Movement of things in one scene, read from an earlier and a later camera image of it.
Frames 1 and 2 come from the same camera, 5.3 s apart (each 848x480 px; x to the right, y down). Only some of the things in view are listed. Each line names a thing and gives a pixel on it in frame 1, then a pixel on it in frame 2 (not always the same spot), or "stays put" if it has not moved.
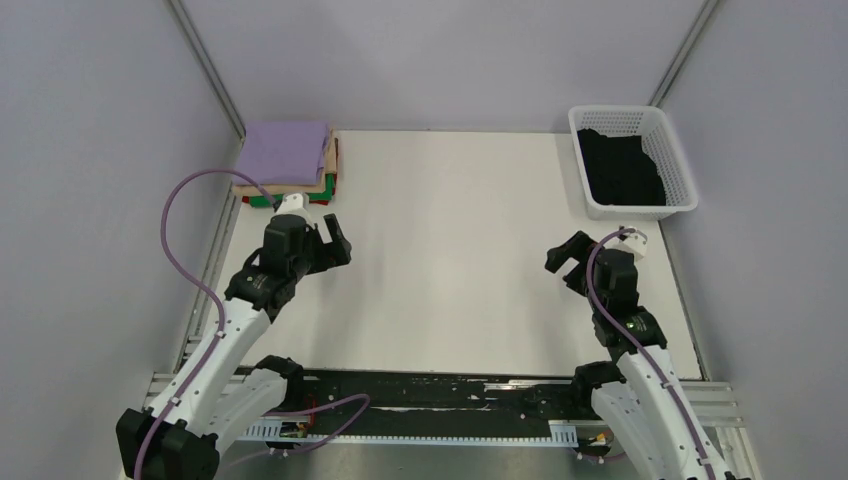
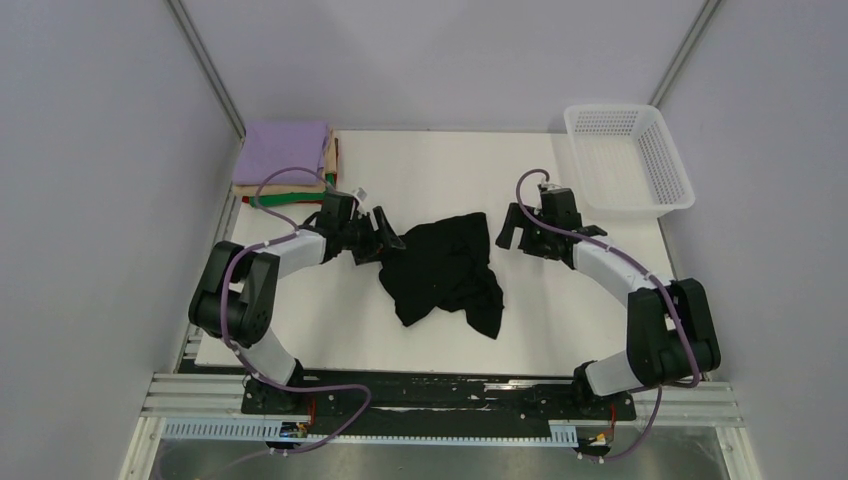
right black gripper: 576,248 -> 515,218
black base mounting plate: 446,396 stays put
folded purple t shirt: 282,152 stays put
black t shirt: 620,171 -> 445,264
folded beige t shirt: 330,168 stays put
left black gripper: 330,254 -> 372,251
